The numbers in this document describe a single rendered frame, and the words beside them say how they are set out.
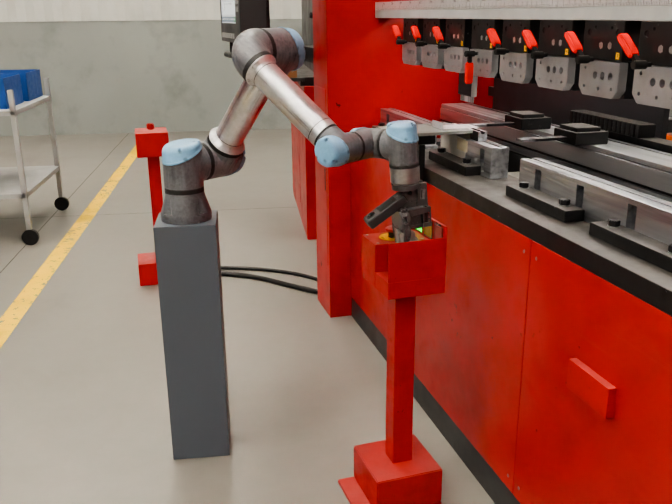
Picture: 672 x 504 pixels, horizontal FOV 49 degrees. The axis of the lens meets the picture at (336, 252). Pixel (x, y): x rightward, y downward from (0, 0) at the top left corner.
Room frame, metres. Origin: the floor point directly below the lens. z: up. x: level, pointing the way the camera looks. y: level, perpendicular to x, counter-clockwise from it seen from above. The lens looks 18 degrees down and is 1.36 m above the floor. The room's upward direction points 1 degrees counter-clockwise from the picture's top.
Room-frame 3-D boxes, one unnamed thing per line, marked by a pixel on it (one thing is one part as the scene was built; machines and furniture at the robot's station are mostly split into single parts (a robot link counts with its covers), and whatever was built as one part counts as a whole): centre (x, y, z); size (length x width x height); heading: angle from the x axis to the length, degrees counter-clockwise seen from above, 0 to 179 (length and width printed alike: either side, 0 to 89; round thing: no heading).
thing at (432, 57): (2.69, -0.37, 1.26); 0.15 x 0.09 x 0.17; 15
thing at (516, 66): (2.11, -0.53, 1.26); 0.15 x 0.09 x 0.17; 15
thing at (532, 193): (1.88, -0.54, 0.89); 0.30 x 0.05 x 0.03; 15
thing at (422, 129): (2.44, -0.29, 1.00); 0.26 x 0.18 x 0.01; 105
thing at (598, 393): (1.44, -0.55, 0.58); 0.15 x 0.02 x 0.07; 15
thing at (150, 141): (3.81, 0.94, 0.41); 0.25 x 0.20 x 0.83; 105
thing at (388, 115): (3.01, -0.29, 0.92); 0.50 x 0.06 x 0.10; 15
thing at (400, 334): (1.90, -0.18, 0.39); 0.06 x 0.06 x 0.54; 18
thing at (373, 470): (1.89, -0.15, 0.06); 0.25 x 0.20 x 0.12; 108
